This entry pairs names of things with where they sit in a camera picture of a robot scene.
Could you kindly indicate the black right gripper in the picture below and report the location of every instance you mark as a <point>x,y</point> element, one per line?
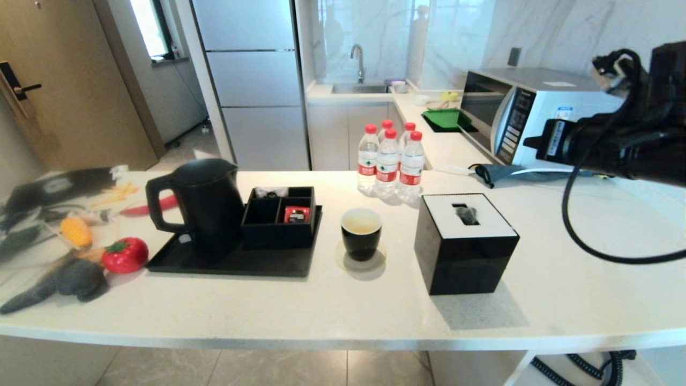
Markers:
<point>568,142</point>

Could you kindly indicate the black electric kettle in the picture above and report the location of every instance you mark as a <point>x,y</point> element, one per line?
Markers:
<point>209,209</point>

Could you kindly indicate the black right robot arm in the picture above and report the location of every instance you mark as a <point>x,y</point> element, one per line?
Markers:
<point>654,139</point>

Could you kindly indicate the silver microwave oven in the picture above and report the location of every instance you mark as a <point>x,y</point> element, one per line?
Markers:
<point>536,102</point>

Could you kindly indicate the green plastic tray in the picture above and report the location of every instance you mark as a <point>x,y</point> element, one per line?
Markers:
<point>445,118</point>

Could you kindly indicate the yellow kitchen item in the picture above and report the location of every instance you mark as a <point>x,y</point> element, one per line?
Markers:
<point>450,95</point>

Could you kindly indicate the black cooktop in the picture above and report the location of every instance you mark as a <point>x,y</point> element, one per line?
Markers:
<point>437,129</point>

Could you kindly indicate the small white cup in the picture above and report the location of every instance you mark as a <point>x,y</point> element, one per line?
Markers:
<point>420,98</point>

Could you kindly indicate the red-capped water bottle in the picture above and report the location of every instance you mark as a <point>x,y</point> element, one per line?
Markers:
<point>386,169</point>
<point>367,161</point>
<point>411,171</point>
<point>386,124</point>
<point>408,127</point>

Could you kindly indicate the black tissue box white top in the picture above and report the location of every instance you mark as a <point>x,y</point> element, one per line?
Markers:
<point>466,262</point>

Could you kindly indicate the purple bowl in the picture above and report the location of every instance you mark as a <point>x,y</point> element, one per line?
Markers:
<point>395,81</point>

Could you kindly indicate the steel kitchen sink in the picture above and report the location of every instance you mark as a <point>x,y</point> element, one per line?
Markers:
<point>359,88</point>

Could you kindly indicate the chrome sink faucet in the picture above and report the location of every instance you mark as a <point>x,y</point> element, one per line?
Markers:
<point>359,55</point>

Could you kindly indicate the clear glass coaster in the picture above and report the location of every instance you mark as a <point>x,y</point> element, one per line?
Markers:
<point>377,262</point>

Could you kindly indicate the white kitchen base cabinet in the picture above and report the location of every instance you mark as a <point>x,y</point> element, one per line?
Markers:
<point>335,136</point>

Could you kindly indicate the black cup white inside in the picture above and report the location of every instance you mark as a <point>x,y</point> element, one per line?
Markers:
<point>361,244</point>

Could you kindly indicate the black compartment organizer box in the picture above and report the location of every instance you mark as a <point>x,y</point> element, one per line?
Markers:
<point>278,237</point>

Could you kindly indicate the white refrigerator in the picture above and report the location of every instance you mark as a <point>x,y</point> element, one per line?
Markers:
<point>252,80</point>

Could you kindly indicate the black rectangular serving tray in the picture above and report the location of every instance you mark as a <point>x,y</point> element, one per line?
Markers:
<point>241,264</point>

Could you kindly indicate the red toy chili pepper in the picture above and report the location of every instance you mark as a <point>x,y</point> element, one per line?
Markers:
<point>166,205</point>

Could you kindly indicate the bright window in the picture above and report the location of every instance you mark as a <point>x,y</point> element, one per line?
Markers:
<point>147,27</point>

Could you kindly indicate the yellow toy fries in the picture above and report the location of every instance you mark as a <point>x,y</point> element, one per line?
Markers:
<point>120,192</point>

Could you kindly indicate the red toy tomato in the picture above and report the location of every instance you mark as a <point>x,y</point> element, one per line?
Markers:
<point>126,256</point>

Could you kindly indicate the black bag white tag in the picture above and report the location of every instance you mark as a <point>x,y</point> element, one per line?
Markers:
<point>80,185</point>

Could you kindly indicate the brown wooden door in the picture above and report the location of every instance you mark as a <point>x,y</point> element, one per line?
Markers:
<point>75,80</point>

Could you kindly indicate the yellow toy corn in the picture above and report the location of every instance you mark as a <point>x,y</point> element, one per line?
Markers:
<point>76,231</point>

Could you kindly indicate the grey plush toy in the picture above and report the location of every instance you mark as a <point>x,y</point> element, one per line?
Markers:
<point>75,280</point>

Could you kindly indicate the grey wall outlet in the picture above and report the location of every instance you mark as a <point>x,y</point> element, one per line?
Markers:
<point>514,56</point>

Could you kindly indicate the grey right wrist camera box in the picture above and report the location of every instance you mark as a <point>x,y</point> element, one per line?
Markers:
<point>611,69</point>

